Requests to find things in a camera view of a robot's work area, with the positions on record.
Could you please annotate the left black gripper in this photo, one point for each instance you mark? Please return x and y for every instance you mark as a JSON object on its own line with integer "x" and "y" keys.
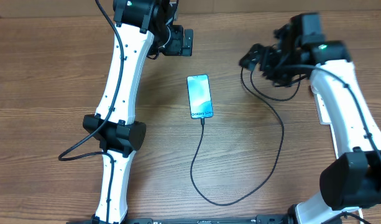
{"x": 176, "y": 47}

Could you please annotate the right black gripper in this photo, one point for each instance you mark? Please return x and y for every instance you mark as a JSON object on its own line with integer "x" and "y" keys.
{"x": 266, "y": 57}

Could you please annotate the blue Galaxy smartphone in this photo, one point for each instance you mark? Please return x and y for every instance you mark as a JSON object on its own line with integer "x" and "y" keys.
{"x": 199, "y": 95}

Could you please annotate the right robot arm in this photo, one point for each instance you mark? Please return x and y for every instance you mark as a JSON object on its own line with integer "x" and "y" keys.
{"x": 353, "y": 180}

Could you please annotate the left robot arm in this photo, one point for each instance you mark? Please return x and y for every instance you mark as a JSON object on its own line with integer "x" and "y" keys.
{"x": 142, "y": 30}

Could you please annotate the white power strip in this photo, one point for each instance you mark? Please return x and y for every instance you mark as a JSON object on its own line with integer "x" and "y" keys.
{"x": 322, "y": 112}

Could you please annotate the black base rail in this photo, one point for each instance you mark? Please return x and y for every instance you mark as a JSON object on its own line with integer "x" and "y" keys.
{"x": 193, "y": 221}

